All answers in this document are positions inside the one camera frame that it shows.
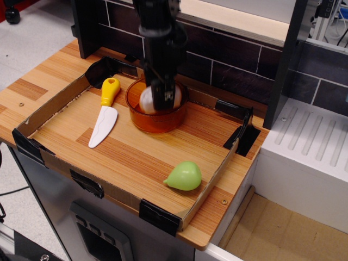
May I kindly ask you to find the light wooden shelf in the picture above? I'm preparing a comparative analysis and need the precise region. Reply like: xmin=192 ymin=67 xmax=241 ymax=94
xmin=178 ymin=1 xmax=289 ymax=47

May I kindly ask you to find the yellow handled white toy knife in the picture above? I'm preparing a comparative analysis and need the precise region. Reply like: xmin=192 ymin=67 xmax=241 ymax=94
xmin=88 ymin=77 xmax=121 ymax=148

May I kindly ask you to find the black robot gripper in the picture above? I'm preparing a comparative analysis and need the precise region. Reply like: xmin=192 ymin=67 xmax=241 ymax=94
xmin=139 ymin=21 xmax=188 ymax=111

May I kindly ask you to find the orange transparent plastic pot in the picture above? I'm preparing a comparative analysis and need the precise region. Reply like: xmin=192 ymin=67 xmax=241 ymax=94
xmin=125 ymin=76 xmax=188 ymax=133

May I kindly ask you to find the black cable on floor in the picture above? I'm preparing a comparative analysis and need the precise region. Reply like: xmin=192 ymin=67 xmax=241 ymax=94
xmin=0 ymin=185 xmax=29 ymax=196

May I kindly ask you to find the cardboard fence with black tape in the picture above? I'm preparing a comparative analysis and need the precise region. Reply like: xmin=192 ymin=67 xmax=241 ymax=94
xmin=13 ymin=57 xmax=267 ymax=239

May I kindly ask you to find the dark grey vertical post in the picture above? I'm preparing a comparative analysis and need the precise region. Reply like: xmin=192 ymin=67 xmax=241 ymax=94
xmin=263 ymin=1 xmax=307 ymax=129

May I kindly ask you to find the white rice sushi toy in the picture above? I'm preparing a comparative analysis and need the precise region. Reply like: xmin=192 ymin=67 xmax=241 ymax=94
xmin=139 ymin=85 xmax=182 ymax=115

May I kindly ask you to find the grey toy oven front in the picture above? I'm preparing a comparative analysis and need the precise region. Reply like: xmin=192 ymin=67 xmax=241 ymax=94
xmin=69 ymin=201 xmax=133 ymax=261

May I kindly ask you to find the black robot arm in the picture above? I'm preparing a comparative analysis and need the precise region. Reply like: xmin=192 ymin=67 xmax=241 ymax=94
xmin=133 ymin=1 xmax=188 ymax=110

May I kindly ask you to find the green toy pear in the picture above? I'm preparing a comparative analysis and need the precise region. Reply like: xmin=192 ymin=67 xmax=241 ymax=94
xmin=163 ymin=161 xmax=202 ymax=191

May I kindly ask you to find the aluminium frame with cables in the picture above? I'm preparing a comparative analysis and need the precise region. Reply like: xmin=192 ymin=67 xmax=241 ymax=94
xmin=307 ymin=1 xmax=347 ymax=51

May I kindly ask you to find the black caster wheel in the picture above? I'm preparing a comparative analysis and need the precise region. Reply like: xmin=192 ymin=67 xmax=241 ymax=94
xmin=3 ymin=0 xmax=21 ymax=24

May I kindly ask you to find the white toy sink drainboard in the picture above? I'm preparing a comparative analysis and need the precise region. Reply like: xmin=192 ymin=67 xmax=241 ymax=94
xmin=252 ymin=99 xmax=347 ymax=232

